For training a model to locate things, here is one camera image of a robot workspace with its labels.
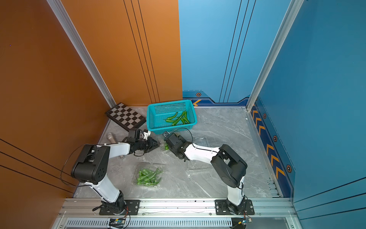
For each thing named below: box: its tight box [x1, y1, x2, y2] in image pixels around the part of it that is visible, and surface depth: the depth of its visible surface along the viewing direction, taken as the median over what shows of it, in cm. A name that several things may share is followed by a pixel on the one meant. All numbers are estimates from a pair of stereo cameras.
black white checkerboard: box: [105, 102, 147, 132], surface depth 111 cm
